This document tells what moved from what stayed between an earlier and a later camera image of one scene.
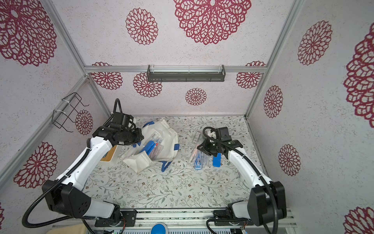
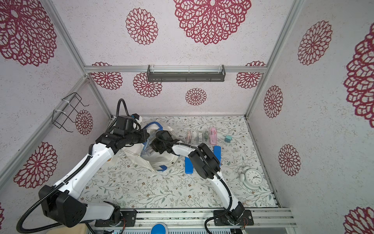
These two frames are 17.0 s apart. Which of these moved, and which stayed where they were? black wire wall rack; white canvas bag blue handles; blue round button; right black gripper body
Moved: white canvas bag blue handles; right black gripper body
Stayed: black wire wall rack; blue round button
